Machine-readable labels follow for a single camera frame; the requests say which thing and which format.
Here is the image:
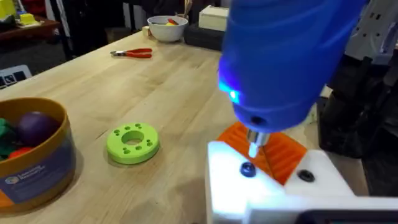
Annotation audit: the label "tub with toys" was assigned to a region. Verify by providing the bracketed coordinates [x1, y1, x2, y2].
[0, 97, 77, 214]

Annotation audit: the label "yellow toy blocks heap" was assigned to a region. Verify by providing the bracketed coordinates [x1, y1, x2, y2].
[0, 0, 39, 27]

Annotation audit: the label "black case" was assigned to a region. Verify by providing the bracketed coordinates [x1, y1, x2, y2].
[183, 24, 225, 52]

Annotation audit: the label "white box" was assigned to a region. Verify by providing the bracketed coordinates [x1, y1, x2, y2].
[198, 5, 229, 32]

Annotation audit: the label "dark side table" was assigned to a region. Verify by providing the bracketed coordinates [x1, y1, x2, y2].
[0, 17, 60, 43]

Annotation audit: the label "white panel with dark squares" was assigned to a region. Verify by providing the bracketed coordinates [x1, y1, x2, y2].
[0, 64, 33, 90]

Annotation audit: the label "white bowl with toys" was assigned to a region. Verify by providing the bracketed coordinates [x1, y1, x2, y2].
[147, 15, 189, 43]

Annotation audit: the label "green disc with holes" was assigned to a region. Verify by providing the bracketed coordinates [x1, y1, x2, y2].
[106, 122, 160, 166]

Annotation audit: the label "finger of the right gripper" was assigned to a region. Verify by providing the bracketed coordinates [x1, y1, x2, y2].
[344, 0, 398, 65]

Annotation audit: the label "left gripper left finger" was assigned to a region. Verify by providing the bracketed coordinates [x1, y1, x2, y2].
[206, 121, 285, 224]

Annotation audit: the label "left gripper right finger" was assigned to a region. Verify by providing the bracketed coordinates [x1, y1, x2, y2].
[264, 132, 356, 198]

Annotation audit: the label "red-handled pliers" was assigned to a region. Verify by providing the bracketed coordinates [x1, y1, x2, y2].
[109, 47, 154, 59]

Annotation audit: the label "blue electric screwdriver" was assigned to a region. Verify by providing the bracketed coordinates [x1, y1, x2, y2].
[216, 0, 368, 159]

